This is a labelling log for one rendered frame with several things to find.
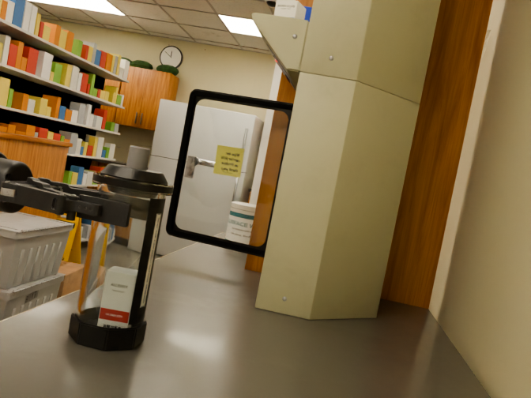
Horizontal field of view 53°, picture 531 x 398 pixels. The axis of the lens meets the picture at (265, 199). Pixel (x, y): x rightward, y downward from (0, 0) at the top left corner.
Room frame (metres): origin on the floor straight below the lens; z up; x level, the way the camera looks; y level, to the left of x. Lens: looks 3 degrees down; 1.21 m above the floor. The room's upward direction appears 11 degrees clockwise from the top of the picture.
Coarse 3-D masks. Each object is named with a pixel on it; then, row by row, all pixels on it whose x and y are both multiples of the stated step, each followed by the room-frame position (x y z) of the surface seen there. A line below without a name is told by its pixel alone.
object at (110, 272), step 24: (96, 192) 0.71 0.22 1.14; (120, 192) 0.68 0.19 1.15; (144, 192) 0.68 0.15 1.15; (144, 216) 0.69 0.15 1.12; (96, 240) 0.69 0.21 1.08; (120, 240) 0.68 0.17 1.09; (96, 264) 0.69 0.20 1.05; (120, 264) 0.68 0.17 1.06; (96, 288) 0.68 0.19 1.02; (120, 288) 0.68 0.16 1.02; (96, 312) 0.68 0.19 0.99; (120, 312) 0.69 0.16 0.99
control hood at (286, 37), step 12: (264, 24) 1.05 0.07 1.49; (276, 24) 1.05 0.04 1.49; (288, 24) 1.04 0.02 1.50; (300, 24) 1.04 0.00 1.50; (264, 36) 1.06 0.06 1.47; (276, 36) 1.05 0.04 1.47; (288, 36) 1.04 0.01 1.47; (300, 36) 1.04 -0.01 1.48; (276, 48) 1.04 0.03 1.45; (288, 48) 1.04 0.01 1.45; (300, 48) 1.04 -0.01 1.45; (288, 60) 1.04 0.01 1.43; (300, 60) 1.04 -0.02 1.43; (288, 72) 1.07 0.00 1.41
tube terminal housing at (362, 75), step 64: (320, 0) 1.04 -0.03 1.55; (384, 0) 1.04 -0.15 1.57; (320, 64) 1.03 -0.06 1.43; (384, 64) 1.06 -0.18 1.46; (320, 128) 1.03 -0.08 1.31; (384, 128) 1.09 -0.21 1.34; (320, 192) 1.03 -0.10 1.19; (384, 192) 1.11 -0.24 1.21; (320, 256) 1.02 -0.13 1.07; (384, 256) 1.13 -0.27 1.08
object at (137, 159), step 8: (136, 152) 0.71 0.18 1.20; (144, 152) 0.72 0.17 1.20; (128, 160) 0.72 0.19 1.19; (136, 160) 0.71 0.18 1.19; (144, 160) 0.72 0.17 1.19; (104, 168) 0.71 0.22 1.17; (112, 168) 0.69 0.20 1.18; (120, 168) 0.69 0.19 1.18; (128, 168) 0.69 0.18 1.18; (136, 168) 0.71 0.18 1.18; (144, 168) 0.72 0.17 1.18; (120, 176) 0.68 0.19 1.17; (128, 176) 0.68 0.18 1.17; (136, 176) 0.69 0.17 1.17; (144, 176) 0.69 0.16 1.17; (152, 176) 0.70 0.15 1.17; (160, 176) 0.71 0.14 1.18
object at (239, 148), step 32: (192, 128) 1.42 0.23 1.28; (224, 128) 1.40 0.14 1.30; (256, 128) 1.37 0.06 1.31; (224, 160) 1.39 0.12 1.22; (256, 160) 1.37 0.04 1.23; (192, 192) 1.41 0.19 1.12; (224, 192) 1.39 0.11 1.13; (256, 192) 1.36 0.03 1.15; (192, 224) 1.41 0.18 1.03; (224, 224) 1.38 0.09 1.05; (256, 224) 1.36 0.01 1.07
